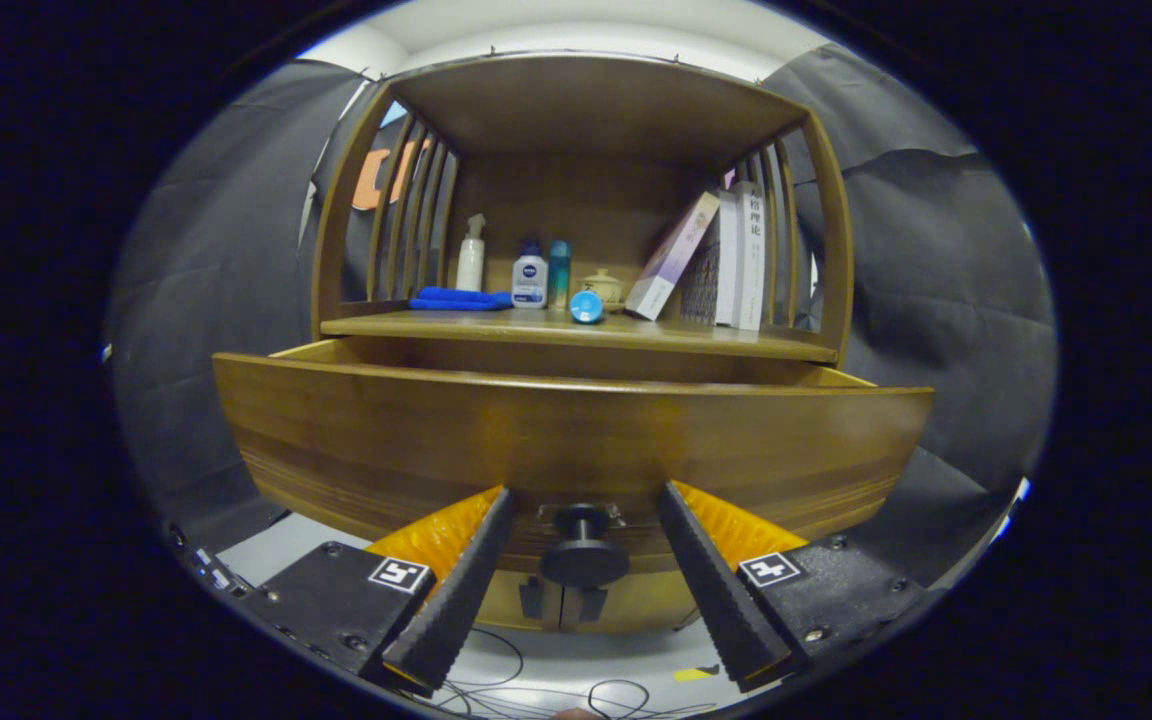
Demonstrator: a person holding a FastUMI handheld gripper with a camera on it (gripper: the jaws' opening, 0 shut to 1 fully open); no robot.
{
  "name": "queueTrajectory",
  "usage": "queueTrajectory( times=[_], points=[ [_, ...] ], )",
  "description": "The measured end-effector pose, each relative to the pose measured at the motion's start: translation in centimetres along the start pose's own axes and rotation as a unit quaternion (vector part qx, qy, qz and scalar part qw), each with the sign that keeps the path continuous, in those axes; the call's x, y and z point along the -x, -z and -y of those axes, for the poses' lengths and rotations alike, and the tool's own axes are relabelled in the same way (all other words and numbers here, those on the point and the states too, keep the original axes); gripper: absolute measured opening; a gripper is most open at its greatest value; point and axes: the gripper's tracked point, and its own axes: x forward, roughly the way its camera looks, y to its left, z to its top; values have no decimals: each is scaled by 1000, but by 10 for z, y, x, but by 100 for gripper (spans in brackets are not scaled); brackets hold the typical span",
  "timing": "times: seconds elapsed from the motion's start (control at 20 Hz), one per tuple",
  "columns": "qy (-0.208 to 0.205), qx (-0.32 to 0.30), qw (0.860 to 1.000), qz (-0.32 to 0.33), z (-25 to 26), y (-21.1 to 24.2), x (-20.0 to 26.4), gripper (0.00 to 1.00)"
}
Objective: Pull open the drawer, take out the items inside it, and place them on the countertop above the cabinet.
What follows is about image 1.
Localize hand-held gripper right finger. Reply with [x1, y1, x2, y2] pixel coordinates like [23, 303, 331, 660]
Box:
[656, 480, 927, 694]

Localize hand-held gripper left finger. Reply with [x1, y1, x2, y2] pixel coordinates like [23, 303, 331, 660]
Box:
[236, 486, 517, 698]

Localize black drawer knob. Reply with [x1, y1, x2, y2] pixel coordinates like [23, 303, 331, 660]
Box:
[539, 503, 631, 589]

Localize wooden drawer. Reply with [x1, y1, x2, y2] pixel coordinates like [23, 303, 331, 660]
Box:
[213, 335, 935, 573]

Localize wooden cabinet door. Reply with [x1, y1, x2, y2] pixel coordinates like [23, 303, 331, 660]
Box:
[562, 570, 702, 633]
[476, 570, 565, 633]

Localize wooden countertop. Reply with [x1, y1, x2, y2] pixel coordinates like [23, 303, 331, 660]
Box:
[321, 305, 842, 363]

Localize wooden cabinet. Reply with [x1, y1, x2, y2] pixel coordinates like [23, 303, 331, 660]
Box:
[311, 52, 855, 633]

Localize black power strip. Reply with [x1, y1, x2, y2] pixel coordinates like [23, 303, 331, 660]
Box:
[168, 525, 242, 593]

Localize blue cloth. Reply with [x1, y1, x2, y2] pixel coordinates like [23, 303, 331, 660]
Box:
[409, 287, 514, 312]

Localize dark patterned book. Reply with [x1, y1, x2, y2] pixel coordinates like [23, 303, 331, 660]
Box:
[681, 235, 719, 324]

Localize lidded ceramic tea cup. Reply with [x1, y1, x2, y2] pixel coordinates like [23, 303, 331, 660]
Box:
[581, 268, 625, 306]

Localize white blue-capped lotion bottle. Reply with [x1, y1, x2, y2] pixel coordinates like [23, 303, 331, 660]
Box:
[512, 240, 548, 309]

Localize plain white book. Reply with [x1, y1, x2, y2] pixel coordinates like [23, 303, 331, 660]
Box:
[714, 190, 740, 326]

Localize white book with printed spine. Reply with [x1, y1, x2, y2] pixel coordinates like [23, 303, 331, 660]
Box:
[733, 182, 767, 332]

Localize purple white book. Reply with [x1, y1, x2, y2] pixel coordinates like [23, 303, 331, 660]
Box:
[624, 190, 722, 322]

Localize white spray bottle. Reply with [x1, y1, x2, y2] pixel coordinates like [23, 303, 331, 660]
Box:
[456, 213, 488, 293]

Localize black floor cables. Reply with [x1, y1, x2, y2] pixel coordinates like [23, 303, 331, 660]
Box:
[433, 628, 719, 720]

